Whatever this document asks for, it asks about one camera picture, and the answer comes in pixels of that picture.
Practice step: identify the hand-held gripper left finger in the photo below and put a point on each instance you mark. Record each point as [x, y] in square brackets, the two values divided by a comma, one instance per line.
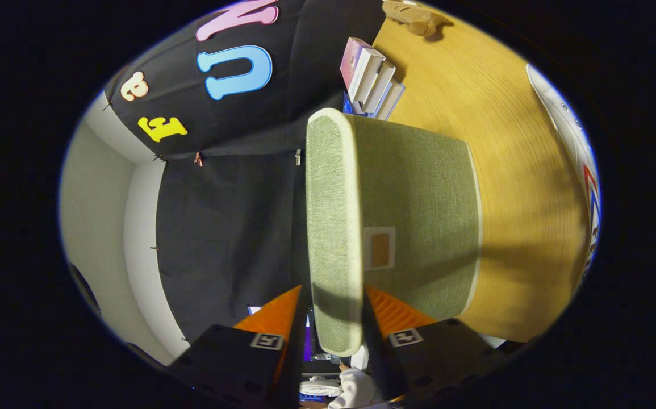
[298, 375]

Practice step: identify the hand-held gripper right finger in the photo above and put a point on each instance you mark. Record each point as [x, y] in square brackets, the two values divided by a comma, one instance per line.
[377, 352]

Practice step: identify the white striped canvas shoe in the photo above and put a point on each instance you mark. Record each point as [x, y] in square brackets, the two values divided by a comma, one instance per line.
[575, 142]

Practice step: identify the white round fan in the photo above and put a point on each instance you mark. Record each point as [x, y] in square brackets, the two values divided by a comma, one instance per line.
[319, 389]

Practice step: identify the dark blue book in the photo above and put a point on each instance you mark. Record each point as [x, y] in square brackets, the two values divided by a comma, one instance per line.
[353, 105]

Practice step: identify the white book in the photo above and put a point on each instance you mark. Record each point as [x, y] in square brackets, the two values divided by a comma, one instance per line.
[393, 102]
[381, 85]

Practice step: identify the pink book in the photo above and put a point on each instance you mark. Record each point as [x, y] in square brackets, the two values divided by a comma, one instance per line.
[356, 59]

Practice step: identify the brown plush toy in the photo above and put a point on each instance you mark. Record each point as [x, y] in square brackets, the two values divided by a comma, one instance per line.
[416, 17]

